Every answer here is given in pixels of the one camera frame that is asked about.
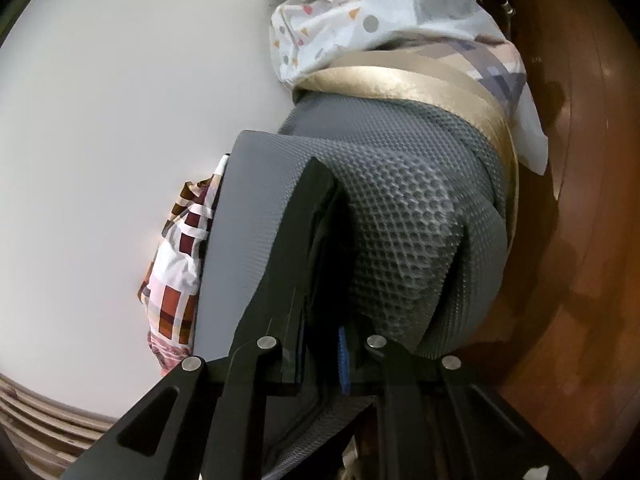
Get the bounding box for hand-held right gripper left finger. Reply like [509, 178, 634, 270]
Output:
[65, 284, 307, 480]

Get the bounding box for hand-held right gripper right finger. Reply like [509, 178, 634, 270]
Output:
[338, 324, 581, 480]

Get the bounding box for black pants with orange lining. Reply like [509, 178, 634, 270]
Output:
[292, 156, 358, 398]

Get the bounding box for checked brown and white pillow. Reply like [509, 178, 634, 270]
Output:
[138, 154, 232, 377]

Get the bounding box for grey mesh mattress mat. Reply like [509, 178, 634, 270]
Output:
[192, 94, 521, 463]

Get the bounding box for beige curtain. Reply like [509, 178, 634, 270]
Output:
[0, 374, 118, 480]

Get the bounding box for gold fabric band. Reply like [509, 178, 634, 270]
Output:
[291, 51, 522, 253]

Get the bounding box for white dotted bedsheet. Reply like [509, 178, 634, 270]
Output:
[254, 0, 549, 177]

